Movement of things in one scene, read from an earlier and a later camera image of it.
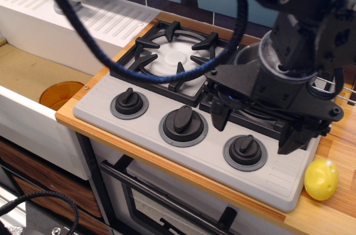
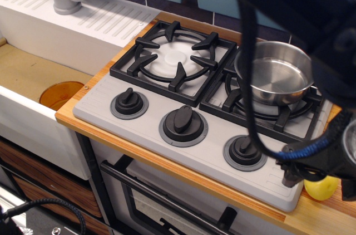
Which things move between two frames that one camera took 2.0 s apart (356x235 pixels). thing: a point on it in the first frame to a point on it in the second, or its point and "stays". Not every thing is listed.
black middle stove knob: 183,127 stays
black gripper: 264,79 to 331,162
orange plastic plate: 57,94 stays
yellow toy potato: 321,179 stays
